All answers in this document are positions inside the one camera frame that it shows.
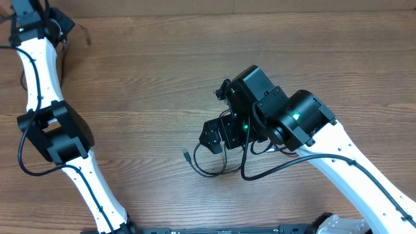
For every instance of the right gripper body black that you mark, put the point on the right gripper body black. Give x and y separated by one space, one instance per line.
236 134

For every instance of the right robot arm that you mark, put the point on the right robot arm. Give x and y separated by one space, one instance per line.
259 110

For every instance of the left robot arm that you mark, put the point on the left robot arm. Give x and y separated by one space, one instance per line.
53 127

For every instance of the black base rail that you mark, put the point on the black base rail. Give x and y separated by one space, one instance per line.
224 230

